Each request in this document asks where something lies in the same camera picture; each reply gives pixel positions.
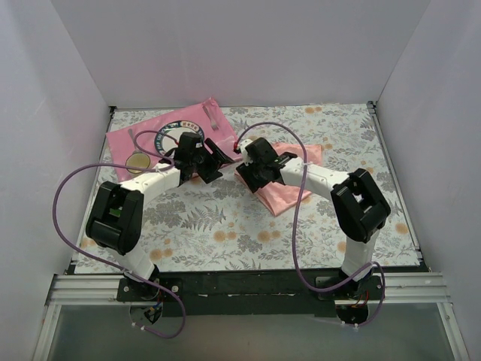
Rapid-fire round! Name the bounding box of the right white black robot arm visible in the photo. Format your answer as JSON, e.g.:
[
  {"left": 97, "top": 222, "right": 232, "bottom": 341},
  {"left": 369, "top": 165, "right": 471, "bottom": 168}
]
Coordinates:
[{"left": 234, "top": 138, "right": 391, "bottom": 299}]

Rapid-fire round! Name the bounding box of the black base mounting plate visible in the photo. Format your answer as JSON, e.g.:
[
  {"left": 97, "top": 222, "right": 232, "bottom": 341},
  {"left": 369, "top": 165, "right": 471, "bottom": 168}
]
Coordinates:
[{"left": 116, "top": 270, "right": 383, "bottom": 323}]

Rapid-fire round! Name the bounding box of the silver fork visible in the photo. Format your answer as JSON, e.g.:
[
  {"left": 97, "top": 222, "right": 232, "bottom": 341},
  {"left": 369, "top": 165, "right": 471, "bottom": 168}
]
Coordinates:
[{"left": 202, "top": 105, "right": 219, "bottom": 131}]

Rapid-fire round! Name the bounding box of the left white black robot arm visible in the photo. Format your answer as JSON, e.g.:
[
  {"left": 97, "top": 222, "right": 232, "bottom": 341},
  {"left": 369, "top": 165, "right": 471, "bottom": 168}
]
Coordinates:
[{"left": 86, "top": 132, "right": 234, "bottom": 301}]

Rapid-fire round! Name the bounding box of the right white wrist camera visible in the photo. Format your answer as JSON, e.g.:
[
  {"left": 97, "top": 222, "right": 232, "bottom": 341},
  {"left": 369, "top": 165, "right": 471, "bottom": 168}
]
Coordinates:
[{"left": 234, "top": 139, "right": 253, "bottom": 165}]

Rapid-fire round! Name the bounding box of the silver spoon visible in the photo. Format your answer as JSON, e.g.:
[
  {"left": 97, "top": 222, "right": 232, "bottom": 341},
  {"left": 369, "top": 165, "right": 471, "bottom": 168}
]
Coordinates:
[{"left": 128, "top": 129, "right": 144, "bottom": 156}]

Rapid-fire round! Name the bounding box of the pink floral placemat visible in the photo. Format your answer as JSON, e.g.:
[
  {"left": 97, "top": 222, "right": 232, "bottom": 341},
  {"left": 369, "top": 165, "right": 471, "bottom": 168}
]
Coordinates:
[{"left": 106, "top": 98, "right": 241, "bottom": 166}]

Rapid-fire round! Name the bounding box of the cream enamel mug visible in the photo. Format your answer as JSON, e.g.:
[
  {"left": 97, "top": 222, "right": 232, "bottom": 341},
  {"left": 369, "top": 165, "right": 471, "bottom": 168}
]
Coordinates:
[{"left": 126, "top": 153, "right": 150, "bottom": 174}]

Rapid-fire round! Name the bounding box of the white plate dark rim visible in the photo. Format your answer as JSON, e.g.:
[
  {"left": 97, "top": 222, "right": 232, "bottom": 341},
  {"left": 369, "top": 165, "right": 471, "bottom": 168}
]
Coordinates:
[{"left": 153, "top": 120, "right": 205, "bottom": 155}]

